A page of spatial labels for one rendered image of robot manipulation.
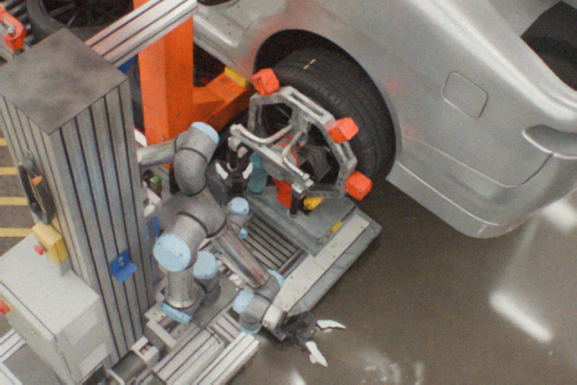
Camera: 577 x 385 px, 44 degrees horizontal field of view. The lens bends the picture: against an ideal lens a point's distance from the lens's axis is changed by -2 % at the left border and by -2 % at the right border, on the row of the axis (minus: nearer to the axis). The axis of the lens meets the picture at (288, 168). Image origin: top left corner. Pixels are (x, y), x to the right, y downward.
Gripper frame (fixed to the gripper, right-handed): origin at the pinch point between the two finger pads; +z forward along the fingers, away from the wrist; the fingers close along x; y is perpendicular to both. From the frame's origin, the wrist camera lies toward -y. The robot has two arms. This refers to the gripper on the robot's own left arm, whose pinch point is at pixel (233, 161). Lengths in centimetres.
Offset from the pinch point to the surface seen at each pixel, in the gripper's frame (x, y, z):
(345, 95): 44, -33, 8
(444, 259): 115, 83, -8
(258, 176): 11.6, 15.9, 3.0
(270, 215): 22, 66, 13
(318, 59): 35, -33, 28
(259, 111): 12.2, -2.8, 25.1
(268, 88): 14.0, -25.5, 18.6
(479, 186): 94, -26, -32
